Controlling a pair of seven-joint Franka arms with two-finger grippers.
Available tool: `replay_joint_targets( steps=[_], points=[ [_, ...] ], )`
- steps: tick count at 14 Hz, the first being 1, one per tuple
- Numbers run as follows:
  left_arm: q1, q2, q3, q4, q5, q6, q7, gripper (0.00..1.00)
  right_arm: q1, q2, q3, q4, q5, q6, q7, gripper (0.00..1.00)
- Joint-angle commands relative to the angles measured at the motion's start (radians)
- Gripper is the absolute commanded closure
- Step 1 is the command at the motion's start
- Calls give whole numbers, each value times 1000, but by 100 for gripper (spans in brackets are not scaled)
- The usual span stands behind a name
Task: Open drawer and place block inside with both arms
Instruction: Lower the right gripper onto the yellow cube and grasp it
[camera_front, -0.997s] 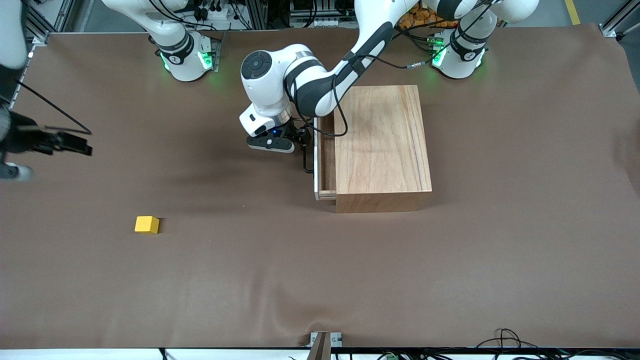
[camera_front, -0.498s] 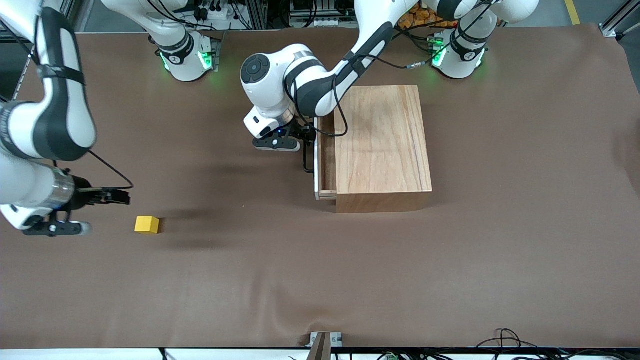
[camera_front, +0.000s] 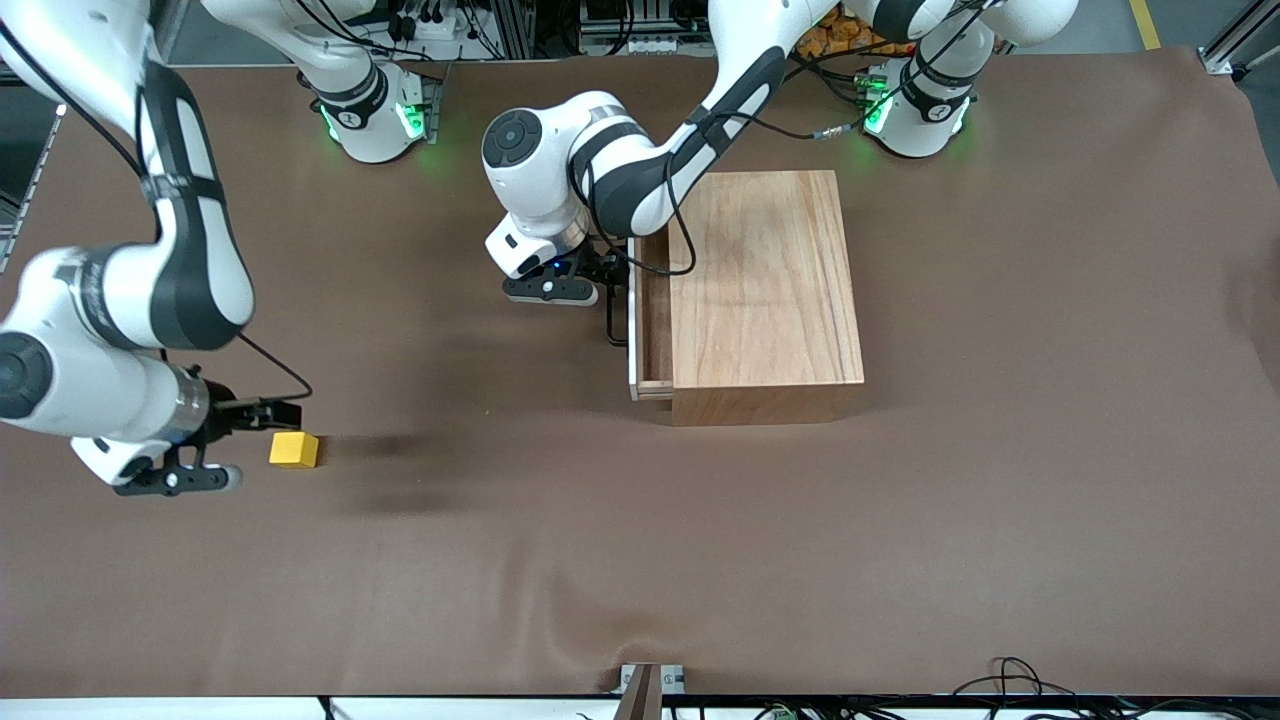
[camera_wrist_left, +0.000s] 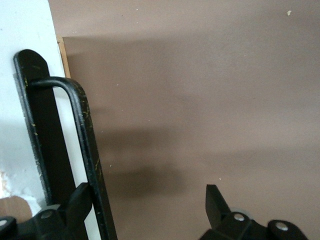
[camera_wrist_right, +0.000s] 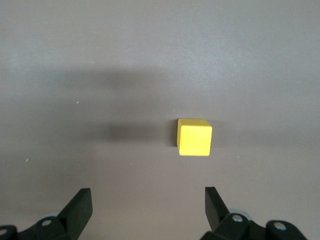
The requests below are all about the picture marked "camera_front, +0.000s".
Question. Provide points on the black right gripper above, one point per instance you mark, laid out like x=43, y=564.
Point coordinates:
x=226, y=416

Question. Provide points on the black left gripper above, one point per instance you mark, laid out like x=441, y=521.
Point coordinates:
x=598, y=262

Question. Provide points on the yellow cube block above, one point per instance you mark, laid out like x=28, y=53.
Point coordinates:
x=292, y=449

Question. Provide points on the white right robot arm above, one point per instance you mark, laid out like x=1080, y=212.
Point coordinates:
x=195, y=250

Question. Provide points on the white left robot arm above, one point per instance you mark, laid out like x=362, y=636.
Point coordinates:
x=545, y=195

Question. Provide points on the light wooden cabinet box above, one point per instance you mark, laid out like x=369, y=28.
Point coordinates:
x=770, y=290

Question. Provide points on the aluminium equipment rack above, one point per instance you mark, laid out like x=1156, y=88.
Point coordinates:
x=650, y=45

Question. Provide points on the brown table mat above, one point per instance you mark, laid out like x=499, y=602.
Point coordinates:
x=600, y=550

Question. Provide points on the white power strip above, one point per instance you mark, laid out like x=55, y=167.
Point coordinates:
x=430, y=35

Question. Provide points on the pile of orange objects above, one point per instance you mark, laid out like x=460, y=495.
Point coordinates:
x=840, y=42

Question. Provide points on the metal table clamp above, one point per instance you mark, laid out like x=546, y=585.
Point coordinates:
x=648, y=690

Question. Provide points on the aluminium side rail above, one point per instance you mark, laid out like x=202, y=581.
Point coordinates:
x=35, y=185

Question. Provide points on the aluminium frame profile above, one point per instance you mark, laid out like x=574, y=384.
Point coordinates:
x=1235, y=40

